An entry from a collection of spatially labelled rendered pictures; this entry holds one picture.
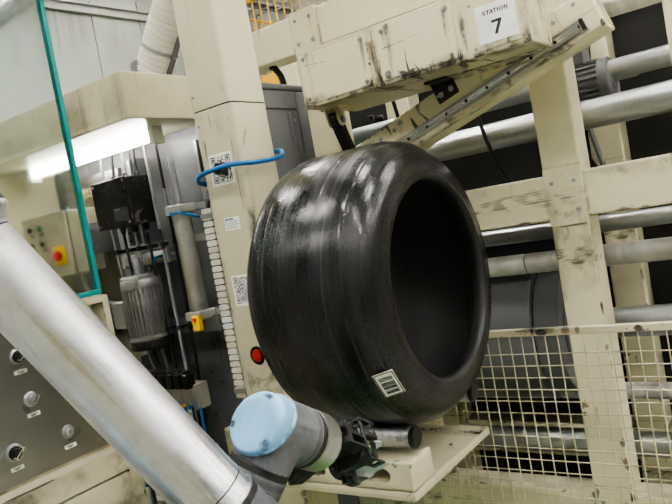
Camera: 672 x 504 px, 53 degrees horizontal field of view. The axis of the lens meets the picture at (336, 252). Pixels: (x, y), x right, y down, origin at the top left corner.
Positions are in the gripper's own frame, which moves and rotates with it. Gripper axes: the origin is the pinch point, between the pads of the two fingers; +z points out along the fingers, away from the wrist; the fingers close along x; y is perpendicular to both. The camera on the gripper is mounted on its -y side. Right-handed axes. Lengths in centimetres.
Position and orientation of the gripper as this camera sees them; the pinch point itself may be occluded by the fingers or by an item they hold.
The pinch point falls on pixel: (368, 467)
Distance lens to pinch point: 128.2
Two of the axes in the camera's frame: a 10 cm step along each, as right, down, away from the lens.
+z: 5.1, 3.9, 7.7
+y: 8.2, -4.8, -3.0
